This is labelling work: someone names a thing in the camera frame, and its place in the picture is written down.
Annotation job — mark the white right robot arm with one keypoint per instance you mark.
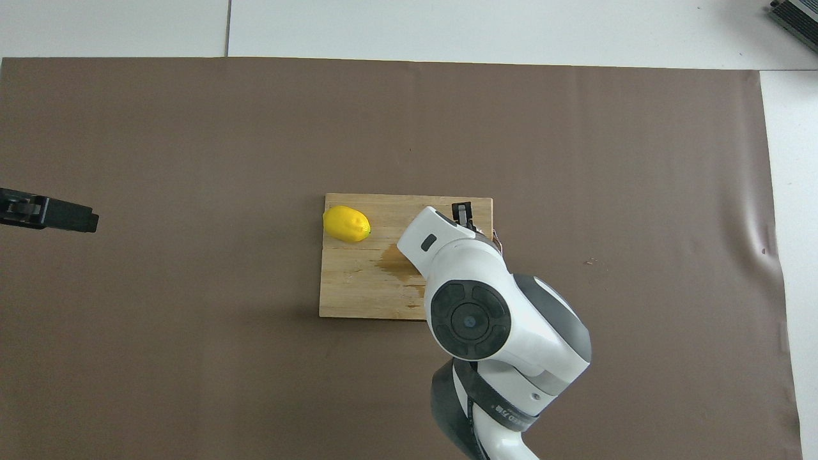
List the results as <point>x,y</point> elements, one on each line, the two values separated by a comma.
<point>473,319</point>

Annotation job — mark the yellow lemon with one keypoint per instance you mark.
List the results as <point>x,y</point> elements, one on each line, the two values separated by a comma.
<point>346,223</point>

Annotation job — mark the wooden cutting board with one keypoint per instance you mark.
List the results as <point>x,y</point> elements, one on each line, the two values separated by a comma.
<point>358,287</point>

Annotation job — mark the brown table mat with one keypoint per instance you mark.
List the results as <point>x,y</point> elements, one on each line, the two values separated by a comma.
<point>192,351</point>

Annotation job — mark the grey ribbed metal device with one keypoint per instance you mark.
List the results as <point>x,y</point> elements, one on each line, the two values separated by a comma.
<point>799,16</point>

